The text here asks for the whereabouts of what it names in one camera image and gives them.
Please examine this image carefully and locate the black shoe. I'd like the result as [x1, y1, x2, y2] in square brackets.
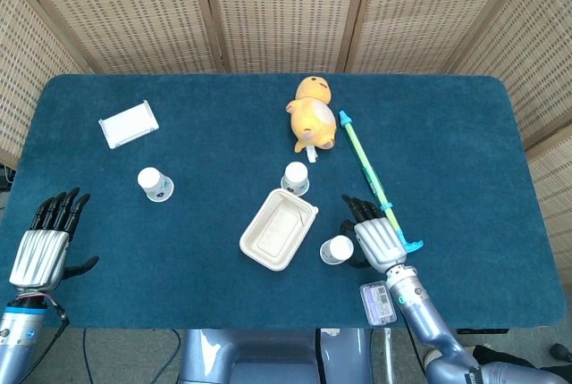
[551, 342, 572, 363]

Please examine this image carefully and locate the yellow plush toy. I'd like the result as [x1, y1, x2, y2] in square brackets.
[285, 74, 338, 164]

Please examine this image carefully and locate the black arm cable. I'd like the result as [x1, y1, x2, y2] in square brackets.
[21, 301, 72, 384]

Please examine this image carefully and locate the white paper cup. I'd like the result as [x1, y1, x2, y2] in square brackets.
[319, 235, 355, 265]
[137, 166, 175, 203]
[280, 161, 310, 197]

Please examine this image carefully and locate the white shoe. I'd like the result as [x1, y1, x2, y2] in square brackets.
[422, 346, 450, 376]

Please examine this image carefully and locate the woven bamboo folding screen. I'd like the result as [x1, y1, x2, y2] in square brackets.
[0, 0, 572, 278]

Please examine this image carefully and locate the white plastic card box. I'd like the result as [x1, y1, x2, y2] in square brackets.
[97, 99, 160, 150]

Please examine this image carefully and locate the small clear plastic packet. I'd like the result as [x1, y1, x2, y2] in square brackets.
[359, 280, 398, 326]

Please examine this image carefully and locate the blue floor cable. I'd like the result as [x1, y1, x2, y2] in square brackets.
[81, 329, 97, 384]

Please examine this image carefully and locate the green blue toy water pump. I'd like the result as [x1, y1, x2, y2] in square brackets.
[338, 109, 425, 254]

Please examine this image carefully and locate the blue table cloth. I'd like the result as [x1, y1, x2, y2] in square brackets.
[0, 72, 567, 330]

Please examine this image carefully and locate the black trouser leg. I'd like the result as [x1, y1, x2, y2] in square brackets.
[473, 344, 542, 370]

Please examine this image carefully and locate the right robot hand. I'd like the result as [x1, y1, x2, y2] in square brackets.
[340, 194, 408, 275]

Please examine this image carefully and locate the grey-blue robot torso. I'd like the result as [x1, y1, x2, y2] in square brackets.
[177, 328, 374, 384]

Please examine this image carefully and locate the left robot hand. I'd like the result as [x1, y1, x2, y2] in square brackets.
[8, 187, 100, 291]

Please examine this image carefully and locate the beige rectangular food tray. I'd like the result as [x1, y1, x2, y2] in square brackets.
[239, 188, 320, 272]

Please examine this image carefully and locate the metal table leg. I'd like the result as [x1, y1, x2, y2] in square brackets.
[382, 328, 397, 384]

